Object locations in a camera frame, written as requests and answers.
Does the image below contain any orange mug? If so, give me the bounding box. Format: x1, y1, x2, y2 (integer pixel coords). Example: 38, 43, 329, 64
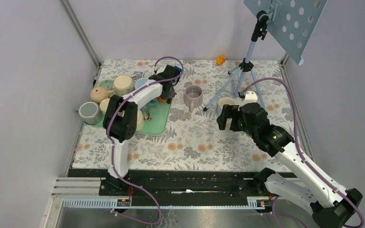
157, 97, 167, 103

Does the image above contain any mauve pink mug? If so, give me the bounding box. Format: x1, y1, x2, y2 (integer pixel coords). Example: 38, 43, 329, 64
183, 85, 203, 112

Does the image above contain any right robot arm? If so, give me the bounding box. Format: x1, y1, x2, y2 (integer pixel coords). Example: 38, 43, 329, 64
217, 103, 363, 228

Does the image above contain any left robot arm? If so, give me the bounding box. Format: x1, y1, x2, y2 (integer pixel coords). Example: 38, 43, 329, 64
103, 65, 184, 195

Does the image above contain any light blue upside-down mug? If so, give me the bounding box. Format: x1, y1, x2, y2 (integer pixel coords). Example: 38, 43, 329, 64
134, 78, 150, 90

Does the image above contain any green plastic tray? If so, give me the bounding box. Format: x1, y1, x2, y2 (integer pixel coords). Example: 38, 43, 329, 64
96, 79, 172, 136

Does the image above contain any light blue tripod stand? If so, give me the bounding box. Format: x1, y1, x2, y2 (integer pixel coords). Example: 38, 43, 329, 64
203, 10, 269, 112

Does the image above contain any tall beige cup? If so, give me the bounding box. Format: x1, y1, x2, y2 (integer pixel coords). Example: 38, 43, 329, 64
113, 75, 134, 96

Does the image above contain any floral table cloth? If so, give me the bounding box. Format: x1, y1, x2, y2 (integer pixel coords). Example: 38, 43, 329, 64
71, 59, 294, 172

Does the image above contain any orange toy block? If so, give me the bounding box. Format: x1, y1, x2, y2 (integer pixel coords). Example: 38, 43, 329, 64
216, 55, 227, 66

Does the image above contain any small beige cup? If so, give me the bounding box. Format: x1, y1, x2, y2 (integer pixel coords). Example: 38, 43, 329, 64
99, 98, 110, 115

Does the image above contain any beige teapot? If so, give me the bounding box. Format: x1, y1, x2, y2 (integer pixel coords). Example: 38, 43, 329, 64
89, 86, 117, 104

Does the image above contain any grey metal cup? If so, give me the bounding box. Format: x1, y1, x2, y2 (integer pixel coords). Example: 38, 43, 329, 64
78, 102, 103, 125

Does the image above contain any perforated grey panel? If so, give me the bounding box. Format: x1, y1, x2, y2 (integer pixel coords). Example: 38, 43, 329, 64
243, 0, 327, 65

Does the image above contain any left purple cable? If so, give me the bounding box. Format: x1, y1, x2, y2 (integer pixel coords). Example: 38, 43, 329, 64
106, 56, 185, 226

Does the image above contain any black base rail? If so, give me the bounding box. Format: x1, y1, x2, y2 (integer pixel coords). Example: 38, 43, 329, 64
99, 168, 286, 209

